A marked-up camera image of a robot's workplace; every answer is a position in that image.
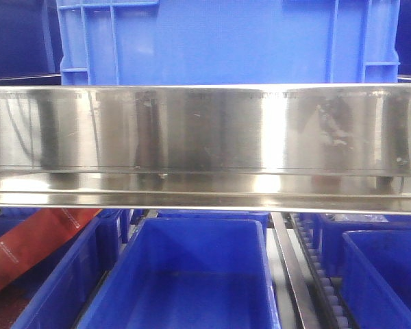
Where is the blue bin centre lower shelf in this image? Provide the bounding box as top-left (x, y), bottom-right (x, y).
top-left (77, 218), bottom-right (280, 328)

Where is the blue bin shelf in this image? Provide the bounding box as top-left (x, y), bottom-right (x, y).
top-left (0, 209), bottom-right (123, 328)
top-left (341, 230), bottom-right (411, 328)
top-left (77, 218), bottom-right (280, 328)

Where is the large blue crate upper shelf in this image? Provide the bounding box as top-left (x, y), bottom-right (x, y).
top-left (56, 1), bottom-right (400, 85)

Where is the blue bin left lower shelf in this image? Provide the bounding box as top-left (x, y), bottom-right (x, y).
top-left (0, 209), bottom-right (123, 328)

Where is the blue bin right lower shelf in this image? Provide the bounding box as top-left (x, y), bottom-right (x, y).
top-left (341, 230), bottom-right (411, 328)

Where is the red cardboard package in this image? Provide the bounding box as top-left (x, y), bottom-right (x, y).
top-left (0, 208), bottom-right (101, 291)

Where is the stainless steel shelf rail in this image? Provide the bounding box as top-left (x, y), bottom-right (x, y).
top-left (0, 84), bottom-right (411, 215)

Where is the roller track rail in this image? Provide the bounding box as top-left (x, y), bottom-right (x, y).
top-left (290, 213), bottom-right (352, 328)

